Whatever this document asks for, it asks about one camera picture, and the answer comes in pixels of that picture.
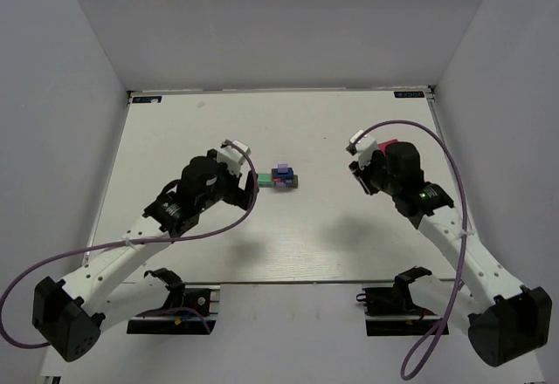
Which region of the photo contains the pink plastic box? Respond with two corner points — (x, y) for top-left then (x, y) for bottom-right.
(378, 139), (398, 154)

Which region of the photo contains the green rectangular block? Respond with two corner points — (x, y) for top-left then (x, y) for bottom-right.
(258, 173), (274, 188)

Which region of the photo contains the blue rectangular block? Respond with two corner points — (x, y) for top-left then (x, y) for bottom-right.
(271, 167), (294, 179)

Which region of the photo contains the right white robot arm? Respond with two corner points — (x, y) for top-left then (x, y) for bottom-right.
(349, 137), (552, 367)

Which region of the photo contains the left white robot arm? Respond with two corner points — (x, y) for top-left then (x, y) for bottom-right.
(31, 141), (258, 362)

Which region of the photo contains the right blue table label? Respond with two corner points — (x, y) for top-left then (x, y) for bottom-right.
(394, 91), (424, 99)

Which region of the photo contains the blue table label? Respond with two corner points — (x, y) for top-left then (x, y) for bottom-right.
(394, 91), (424, 99)
(131, 96), (162, 104)

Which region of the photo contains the left blue table label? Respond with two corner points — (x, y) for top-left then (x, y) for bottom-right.
(131, 96), (162, 104)

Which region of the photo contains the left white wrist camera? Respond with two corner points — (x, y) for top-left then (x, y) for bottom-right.
(217, 140), (252, 178)

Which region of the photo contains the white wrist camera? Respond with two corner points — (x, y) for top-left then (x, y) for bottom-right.
(346, 130), (380, 169)
(217, 140), (252, 178)

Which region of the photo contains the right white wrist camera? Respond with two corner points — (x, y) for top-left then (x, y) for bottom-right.
(346, 130), (380, 169)

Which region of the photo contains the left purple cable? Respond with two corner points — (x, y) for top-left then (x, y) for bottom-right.
(0, 139), (259, 349)

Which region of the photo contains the purple cable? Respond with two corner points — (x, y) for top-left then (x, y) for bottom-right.
(355, 120), (471, 380)
(0, 139), (259, 349)

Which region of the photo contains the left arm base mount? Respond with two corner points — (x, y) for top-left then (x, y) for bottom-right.
(127, 285), (220, 336)

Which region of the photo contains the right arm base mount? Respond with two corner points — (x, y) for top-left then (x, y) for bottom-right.
(355, 286), (440, 337)

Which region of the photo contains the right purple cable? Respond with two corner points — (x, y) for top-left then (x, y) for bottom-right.
(355, 120), (471, 380)

